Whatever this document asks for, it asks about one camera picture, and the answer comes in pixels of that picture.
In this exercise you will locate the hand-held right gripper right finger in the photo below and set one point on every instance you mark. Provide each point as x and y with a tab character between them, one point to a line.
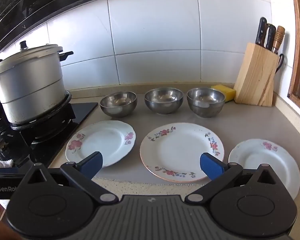
211	166

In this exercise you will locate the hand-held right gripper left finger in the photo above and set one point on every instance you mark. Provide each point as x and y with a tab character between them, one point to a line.
93	162

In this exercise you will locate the white floral plate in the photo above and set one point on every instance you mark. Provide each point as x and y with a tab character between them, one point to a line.
265	160
102	140

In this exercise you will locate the large floral plate orange rim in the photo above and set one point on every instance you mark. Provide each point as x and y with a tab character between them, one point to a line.
180	150

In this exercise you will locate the crumpled cloth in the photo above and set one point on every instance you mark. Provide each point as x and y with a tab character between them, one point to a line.
0	163

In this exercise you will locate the black glass gas stove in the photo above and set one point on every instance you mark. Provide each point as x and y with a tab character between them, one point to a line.
52	135

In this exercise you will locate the stainless steel bowl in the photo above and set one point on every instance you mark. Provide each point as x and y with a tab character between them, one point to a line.
206	105
163	102
118	105

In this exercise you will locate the yellow sponge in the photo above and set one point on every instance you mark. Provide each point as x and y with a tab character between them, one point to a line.
225	91

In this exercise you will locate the wooden knife block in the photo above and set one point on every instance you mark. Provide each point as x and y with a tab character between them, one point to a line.
256	77

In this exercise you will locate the aluminium pressure cooker pot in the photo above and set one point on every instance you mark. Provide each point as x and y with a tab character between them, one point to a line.
30	85

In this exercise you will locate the black scissors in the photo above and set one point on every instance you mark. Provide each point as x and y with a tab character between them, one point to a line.
280	62

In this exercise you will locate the black range hood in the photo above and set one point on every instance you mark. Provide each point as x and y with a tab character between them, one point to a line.
27	5

